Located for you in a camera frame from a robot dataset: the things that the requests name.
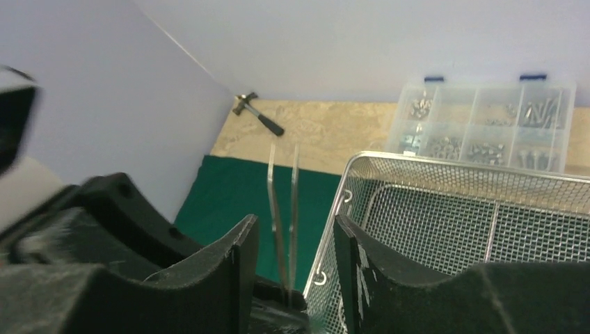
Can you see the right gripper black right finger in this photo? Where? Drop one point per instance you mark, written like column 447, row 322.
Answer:
column 384, row 291

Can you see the dark green surgical drape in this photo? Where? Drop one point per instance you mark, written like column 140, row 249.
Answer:
column 227, row 189

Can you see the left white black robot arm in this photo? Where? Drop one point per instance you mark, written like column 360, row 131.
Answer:
column 23, row 186

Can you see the clear plastic compartment box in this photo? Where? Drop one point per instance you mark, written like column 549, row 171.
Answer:
column 522, row 124

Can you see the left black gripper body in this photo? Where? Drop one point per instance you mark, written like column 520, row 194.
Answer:
column 108, row 221

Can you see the metal wire mesh tray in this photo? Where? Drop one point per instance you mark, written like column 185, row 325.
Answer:
column 449, row 216

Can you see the small black-handled hammer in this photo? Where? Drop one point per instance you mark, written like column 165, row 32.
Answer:
column 244, row 103

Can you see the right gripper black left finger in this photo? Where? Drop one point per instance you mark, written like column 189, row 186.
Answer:
column 211, row 291

